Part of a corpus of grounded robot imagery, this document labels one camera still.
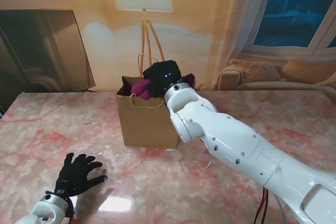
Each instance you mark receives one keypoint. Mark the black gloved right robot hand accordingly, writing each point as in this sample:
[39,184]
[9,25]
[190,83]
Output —
[162,77]

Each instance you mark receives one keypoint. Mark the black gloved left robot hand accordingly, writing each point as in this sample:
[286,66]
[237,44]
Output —
[76,176]

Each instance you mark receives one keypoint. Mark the magenta shorts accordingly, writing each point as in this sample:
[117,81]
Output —
[140,89]

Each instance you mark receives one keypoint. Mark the kraft paper bag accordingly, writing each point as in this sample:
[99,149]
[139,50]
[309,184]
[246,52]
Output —
[144,127]

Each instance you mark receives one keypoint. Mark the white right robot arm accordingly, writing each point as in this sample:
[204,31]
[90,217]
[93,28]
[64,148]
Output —
[236,140]

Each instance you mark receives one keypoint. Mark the clear plastic film scrap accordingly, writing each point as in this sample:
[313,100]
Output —
[81,119]

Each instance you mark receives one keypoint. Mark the printed room scene backdrop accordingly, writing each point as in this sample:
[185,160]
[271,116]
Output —
[210,11]

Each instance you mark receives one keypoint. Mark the dark grey leaning panel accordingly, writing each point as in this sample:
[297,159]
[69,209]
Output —
[39,51]

